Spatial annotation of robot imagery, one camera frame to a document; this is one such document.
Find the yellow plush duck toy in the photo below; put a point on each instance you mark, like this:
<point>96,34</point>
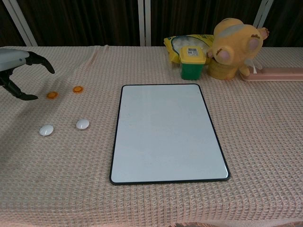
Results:
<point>236,37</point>

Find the green container yellow lid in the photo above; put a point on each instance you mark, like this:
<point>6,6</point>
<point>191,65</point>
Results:
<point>191,71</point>

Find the white slanted frame post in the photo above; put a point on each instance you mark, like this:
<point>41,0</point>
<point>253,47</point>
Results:
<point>262,11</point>
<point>20,23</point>

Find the orange round magnet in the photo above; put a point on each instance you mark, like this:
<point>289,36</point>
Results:
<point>52,94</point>
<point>77,89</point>

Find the pink waffle tablecloth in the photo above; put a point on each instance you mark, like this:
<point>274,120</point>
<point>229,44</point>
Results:
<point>59,177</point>

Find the long pink box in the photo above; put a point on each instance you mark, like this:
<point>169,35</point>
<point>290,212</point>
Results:
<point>279,74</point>

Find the white upright frame post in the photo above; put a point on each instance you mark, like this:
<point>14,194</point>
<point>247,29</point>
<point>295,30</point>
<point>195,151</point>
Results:
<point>141,23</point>

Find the yellow snack bag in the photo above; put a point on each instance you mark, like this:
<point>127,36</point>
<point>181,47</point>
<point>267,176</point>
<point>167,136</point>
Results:
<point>175,45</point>

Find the black framed whiteboard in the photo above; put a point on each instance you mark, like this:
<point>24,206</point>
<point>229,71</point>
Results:
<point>165,132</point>

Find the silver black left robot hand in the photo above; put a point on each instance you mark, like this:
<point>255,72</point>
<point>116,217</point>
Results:
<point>11,59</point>

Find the white round magnet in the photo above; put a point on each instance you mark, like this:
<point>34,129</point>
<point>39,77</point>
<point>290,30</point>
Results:
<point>82,124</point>
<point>46,130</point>

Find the dark pleated curtain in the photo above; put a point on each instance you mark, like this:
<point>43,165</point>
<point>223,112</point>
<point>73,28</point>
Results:
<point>82,21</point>

